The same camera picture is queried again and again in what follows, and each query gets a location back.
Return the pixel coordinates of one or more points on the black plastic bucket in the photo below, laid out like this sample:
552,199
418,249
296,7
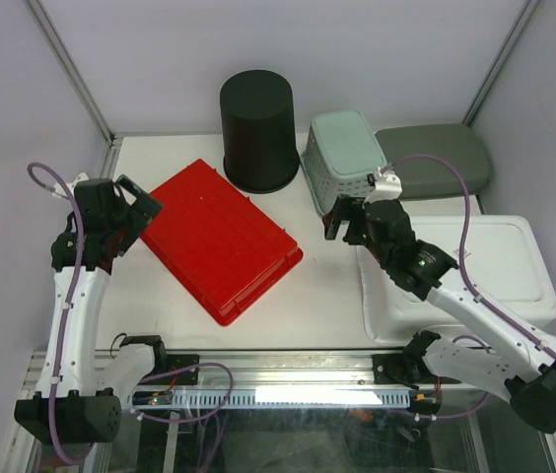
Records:
258,129

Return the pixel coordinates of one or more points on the white slotted cable duct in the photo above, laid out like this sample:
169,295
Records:
274,398

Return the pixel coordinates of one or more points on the right aluminium frame post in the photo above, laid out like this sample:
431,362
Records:
513,37

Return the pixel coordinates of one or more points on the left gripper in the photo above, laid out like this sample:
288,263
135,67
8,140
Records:
144,210

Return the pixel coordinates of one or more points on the white plastic tub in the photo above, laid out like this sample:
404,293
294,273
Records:
502,259

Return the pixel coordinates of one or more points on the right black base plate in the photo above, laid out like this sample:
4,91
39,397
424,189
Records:
389,368

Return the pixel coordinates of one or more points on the red plastic tray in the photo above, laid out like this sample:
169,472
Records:
223,249

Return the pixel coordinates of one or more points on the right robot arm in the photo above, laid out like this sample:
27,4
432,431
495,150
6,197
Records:
518,361

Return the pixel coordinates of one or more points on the aluminium mounting rail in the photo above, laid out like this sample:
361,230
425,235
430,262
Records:
253,368

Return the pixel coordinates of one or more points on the aluminium frame post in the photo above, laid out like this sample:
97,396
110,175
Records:
69,68
513,37

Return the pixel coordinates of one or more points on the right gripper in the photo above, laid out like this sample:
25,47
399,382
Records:
345,209

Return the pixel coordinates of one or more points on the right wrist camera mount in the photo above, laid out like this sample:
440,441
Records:
385,185

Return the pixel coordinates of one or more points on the left aluminium frame post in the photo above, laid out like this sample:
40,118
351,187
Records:
69,68

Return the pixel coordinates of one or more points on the light blue perforated basket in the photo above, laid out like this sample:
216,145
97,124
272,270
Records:
341,151

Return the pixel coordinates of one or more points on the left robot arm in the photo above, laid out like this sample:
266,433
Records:
73,403

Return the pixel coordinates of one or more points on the grey-green plastic tray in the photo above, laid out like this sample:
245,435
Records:
422,156

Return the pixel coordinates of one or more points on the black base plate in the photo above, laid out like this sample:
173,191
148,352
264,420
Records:
389,368
175,377

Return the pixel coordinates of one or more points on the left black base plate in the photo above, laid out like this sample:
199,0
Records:
175,377

